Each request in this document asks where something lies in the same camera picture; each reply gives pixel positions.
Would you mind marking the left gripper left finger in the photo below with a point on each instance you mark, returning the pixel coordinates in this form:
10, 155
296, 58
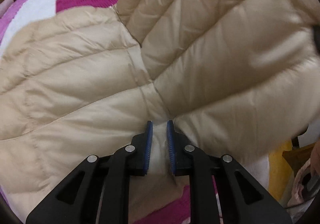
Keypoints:
97, 190

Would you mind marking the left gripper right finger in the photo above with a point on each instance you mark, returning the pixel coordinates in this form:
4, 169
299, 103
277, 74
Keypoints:
221, 189

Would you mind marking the beige down jacket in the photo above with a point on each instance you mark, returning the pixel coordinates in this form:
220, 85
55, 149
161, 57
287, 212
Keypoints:
236, 76

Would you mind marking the person's right hand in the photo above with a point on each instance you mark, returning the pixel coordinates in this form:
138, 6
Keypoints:
315, 160

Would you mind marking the pink floral bed cover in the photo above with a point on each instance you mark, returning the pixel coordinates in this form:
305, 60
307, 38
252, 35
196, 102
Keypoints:
89, 78

